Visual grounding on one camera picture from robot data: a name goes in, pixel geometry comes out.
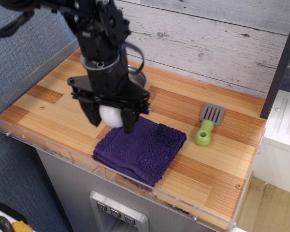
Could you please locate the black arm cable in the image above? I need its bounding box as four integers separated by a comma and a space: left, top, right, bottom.
124, 42, 145, 76

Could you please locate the white toy sink counter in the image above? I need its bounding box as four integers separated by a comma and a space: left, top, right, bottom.
252, 90, 290, 192

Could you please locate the silver dispenser button panel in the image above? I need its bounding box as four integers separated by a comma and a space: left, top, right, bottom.
89, 190, 149, 232

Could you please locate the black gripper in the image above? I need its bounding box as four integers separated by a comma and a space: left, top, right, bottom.
67, 60, 152, 134

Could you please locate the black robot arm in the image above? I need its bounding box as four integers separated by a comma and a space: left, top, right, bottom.
0, 0, 150, 133

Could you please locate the grey toy fridge cabinet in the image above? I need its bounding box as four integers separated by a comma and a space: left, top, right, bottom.
37, 150, 211, 232

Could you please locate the black and yellow object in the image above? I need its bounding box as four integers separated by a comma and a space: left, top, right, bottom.
0, 203, 34, 232

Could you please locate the black right shelf post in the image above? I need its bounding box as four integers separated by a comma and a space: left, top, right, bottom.
260, 32, 290, 119

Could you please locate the purple folded towel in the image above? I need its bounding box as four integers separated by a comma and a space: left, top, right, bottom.
92, 117, 187, 187

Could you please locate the green handled grey spatula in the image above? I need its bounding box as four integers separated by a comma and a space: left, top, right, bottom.
194, 103, 225, 146

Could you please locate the small steel pot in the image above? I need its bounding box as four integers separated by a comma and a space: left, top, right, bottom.
128, 65, 147, 89

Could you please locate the white egg-shaped cup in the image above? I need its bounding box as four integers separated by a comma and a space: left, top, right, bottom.
99, 105, 123, 128

